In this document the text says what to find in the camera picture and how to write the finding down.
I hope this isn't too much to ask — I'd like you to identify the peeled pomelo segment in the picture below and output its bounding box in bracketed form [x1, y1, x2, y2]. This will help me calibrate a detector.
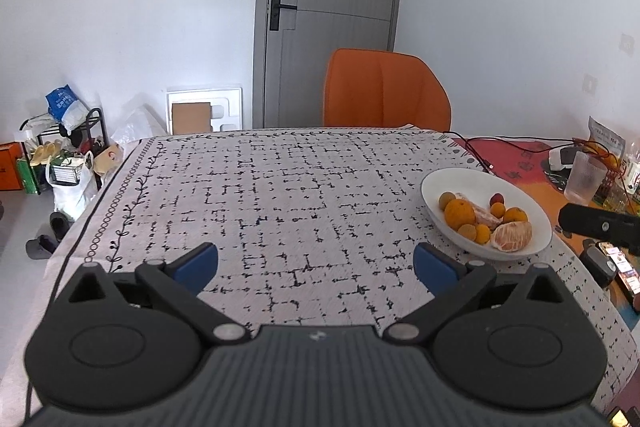
[456, 193, 502, 230]
[490, 221, 533, 253]

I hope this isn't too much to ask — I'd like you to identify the small orange kumquat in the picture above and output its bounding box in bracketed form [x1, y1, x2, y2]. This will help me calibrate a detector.
[502, 207, 528, 223]
[474, 223, 491, 245]
[490, 202, 506, 219]

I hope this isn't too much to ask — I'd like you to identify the red lychee front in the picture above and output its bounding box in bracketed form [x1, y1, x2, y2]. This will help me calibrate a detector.
[489, 193, 504, 205]

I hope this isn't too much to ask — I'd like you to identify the large orange mandarin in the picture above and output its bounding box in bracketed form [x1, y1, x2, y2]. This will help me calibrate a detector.
[444, 199, 476, 231]

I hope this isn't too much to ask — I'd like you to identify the green brown round fruit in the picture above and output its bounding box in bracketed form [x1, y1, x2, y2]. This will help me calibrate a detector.
[438, 192, 457, 210]

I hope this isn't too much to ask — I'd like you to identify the smartphone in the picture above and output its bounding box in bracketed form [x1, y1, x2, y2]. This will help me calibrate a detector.
[598, 242, 640, 311]

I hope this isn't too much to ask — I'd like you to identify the clear plastic cup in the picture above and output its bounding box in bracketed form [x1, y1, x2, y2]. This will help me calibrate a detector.
[564, 151, 608, 206]

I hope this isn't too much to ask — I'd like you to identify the white charger block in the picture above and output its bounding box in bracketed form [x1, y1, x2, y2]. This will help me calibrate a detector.
[548, 146, 579, 172]

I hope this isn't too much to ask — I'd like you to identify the grey snack bag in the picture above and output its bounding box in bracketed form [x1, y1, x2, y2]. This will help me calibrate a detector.
[588, 116, 626, 158]

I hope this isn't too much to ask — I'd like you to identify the red orange table mat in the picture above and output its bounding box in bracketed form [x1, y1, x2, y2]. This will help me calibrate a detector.
[457, 137, 586, 255]

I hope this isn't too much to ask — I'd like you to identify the white shopping bag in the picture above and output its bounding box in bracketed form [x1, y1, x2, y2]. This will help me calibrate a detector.
[44, 152, 98, 221]

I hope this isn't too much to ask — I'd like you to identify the white plate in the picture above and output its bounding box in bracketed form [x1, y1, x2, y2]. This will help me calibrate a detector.
[421, 168, 552, 262]

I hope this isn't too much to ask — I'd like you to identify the orange box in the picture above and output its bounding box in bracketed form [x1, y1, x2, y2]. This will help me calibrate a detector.
[0, 142, 23, 191]

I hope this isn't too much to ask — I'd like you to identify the black white patterned tablecloth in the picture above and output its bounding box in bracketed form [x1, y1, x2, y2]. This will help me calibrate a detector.
[0, 124, 632, 427]

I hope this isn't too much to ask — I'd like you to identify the blue white plastic bag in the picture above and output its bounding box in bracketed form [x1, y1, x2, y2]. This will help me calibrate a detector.
[46, 85, 89, 134]

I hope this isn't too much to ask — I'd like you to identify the orange chair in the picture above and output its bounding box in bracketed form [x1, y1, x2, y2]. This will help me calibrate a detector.
[322, 48, 452, 132]

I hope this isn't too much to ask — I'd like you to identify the black cable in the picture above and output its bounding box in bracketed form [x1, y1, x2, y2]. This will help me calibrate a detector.
[441, 130, 591, 173]

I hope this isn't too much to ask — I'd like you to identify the black wire rack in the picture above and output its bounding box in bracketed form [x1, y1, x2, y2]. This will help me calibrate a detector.
[15, 106, 108, 195]

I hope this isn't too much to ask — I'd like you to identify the black door handle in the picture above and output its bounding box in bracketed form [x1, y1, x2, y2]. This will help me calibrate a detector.
[269, 0, 297, 32]

